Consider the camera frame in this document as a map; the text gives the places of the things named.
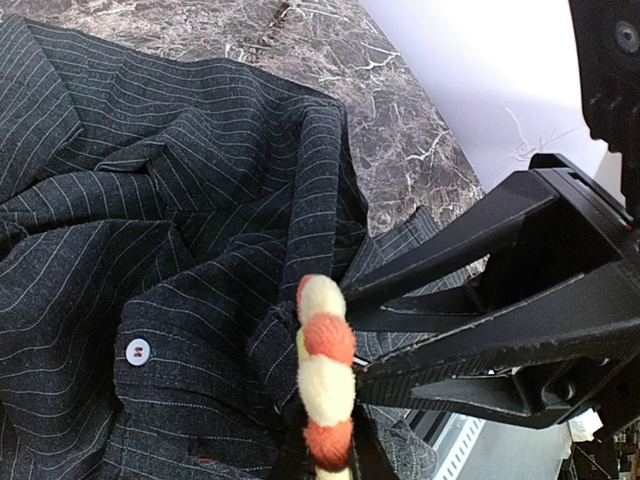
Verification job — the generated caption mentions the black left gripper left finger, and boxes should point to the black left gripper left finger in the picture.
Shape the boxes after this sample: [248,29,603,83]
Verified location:
[269,405,316,480]

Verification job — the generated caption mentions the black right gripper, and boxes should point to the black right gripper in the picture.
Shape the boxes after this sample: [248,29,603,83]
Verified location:
[344,154,639,435]

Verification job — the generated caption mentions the dark pinstriped garment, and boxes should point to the dark pinstriped garment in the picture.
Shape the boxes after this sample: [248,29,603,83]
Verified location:
[0,14,466,480]

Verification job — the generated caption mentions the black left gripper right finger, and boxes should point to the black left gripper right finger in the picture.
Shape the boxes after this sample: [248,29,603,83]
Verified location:
[350,414,399,480]

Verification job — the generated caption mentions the white slotted cable duct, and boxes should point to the white slotted cable duct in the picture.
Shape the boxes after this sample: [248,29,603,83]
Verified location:
[434,414,486,480]

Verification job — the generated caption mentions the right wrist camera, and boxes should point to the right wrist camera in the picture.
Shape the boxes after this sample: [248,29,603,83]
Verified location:
[569,0,639,217]

